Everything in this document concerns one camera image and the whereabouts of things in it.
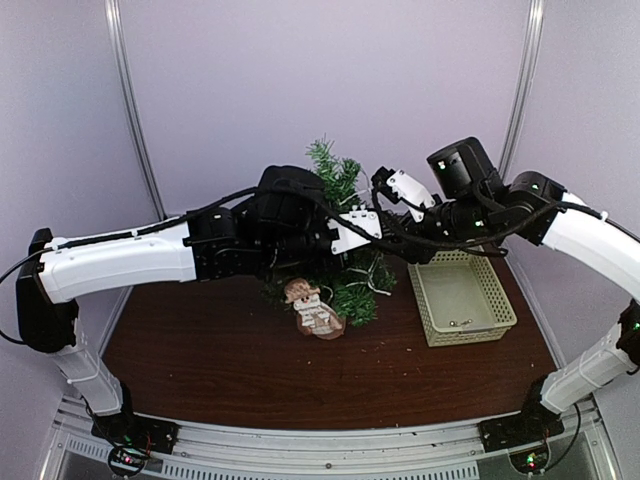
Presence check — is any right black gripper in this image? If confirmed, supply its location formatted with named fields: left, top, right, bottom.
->
left=388, top=192, right=496, bottom=264

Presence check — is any small green christmas tree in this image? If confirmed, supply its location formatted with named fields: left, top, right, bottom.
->
left=262, top=137, right=397, bottom=327

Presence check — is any white round ornament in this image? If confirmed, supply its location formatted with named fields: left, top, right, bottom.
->
left=284, top=278, right=346, bottom=341

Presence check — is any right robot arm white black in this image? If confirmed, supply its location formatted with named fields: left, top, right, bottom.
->
left=383, top=137, right=639, bottom=442

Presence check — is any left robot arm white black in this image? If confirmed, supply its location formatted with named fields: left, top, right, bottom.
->
left=15, top=166, right=381, bottom=444

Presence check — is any beige plastic basket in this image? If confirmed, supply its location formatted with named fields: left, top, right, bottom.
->
left=407, top=251, right=517, bottom=347

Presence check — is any right black cable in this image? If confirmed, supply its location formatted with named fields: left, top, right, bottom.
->
left=369, top=184, right=586, bottom=259

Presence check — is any black cable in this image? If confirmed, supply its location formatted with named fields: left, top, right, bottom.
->
left=369, top=184, right=586, bottom=259
left=0, top=182, right=416, bottom=346

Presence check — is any left black cable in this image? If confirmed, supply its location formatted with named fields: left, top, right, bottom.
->
left=0, top=182, right=416, bottom=346

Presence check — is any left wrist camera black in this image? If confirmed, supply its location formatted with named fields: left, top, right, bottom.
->
left=327, top=204, right=384, bottom=256

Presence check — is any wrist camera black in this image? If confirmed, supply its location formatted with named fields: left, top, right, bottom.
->
left=327, top=204, right=384, bottom=256
left=371, top=167, right=436, bottom=223

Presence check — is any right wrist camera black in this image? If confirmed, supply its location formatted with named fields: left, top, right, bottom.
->
left=371, top=167, right=436, bottom=223

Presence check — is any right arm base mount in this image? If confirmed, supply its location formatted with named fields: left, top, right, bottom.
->
left=478, top=382, right=564, bottom=453

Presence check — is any front aluminium rail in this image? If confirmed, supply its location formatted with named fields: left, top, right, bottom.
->
left=35, top=395, right=623, bottom=479

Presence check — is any right aluminium frame post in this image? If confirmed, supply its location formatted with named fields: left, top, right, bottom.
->
left=498, top=0, right=545, bottom=179

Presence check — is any aluminium frame post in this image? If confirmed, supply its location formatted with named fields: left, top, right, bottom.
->
left=104, top=0, right=167, bottom=220
left=498, top=0, right=545, bottom=179

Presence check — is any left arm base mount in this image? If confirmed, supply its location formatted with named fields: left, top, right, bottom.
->
left=87, top=383, right=179, bottom=454

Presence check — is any left aluminium frame post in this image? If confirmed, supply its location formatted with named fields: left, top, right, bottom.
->
left=104, top=0, right=167, bottom=220

